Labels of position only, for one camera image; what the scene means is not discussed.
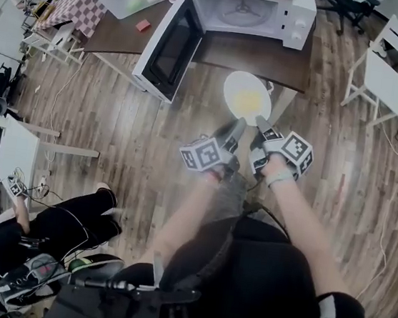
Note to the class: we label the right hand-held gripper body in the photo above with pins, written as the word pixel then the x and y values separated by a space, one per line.
pixel 295 148

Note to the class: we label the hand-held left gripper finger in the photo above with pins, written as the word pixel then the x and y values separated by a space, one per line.
pixel 225 132
pixel 239 131

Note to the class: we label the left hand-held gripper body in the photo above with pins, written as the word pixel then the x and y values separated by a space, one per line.
pixel 201 155

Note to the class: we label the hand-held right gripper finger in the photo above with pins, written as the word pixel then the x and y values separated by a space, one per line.
pixel 263 126

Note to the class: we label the plain white food plate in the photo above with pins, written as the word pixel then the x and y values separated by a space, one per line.
pixel 237 82

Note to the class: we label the white microwave oven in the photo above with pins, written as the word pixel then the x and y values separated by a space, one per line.
pixel 289 7

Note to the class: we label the person's right forearm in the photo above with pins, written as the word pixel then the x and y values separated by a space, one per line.
pixel 305 232

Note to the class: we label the person's left forearm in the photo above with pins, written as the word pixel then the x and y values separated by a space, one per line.
pixel 180 224

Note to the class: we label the glass microwave turntable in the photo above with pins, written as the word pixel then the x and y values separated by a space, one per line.
pixel 263 20

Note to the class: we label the person's right hand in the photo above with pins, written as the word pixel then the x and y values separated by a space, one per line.
pixel 277 164

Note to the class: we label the grey wristband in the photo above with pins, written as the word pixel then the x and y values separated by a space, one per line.
pixel 281 179

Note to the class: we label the person's camouflage trousers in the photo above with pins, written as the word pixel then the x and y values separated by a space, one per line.
pixel 232 198

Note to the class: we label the white folding chair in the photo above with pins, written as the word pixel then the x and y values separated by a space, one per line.
pixel 382 83

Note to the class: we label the person's black t-shirt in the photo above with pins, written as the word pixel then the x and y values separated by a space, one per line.
pixel 260 277

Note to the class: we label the small red box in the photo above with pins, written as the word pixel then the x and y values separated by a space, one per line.
pixel 143 26

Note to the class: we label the black wheeled office chair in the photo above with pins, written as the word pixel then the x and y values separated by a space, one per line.
pixel 350 7

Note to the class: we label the green toy fruit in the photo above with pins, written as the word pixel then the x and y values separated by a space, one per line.
pixel 135 3

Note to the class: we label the white power strip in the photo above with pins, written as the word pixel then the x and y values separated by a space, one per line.
pixel 42 180

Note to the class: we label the black chest-mounted rig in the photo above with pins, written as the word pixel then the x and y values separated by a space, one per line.
pixel 112 309

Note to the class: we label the white slatted chair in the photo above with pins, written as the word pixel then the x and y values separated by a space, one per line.
pixel 60 38

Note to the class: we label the white side table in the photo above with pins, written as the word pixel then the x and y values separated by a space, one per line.
pixel 16 150

